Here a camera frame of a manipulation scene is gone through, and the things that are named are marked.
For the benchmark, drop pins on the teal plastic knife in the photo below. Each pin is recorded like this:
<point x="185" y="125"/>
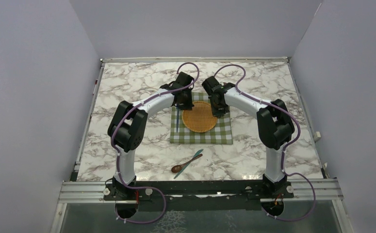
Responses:
<point x="197" y="153"/>

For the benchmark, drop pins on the brown handled utensil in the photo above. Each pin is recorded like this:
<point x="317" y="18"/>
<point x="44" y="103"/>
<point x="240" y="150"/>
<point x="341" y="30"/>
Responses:
<point x="178" y="168"/>

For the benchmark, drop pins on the green white checkered cloth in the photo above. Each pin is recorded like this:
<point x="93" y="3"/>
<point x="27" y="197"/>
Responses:
<point x="220" y="134"/>

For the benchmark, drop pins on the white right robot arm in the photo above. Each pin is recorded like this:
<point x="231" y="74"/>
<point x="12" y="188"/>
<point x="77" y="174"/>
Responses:
<point x="275" y="127"/>

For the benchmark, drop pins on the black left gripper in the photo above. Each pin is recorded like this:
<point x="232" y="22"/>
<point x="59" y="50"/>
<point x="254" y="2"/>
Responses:
<point x="188" y="106"/>

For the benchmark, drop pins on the blue handled utensil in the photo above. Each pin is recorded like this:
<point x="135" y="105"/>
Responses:
<point x="177" y="118"/>

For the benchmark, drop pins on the orange woven plate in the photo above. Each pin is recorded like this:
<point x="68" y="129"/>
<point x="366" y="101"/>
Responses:
<point x="200" y="118"/>

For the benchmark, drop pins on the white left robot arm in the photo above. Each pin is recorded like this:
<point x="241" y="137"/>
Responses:
<point x="127" y="127"/>

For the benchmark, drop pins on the aluminium mounting rail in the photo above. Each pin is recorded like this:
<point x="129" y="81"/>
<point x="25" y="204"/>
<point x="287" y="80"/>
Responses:
<point x="296" y="190"/>

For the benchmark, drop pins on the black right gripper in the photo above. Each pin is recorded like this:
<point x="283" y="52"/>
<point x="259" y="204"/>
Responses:
<point x="218" y="113"/>

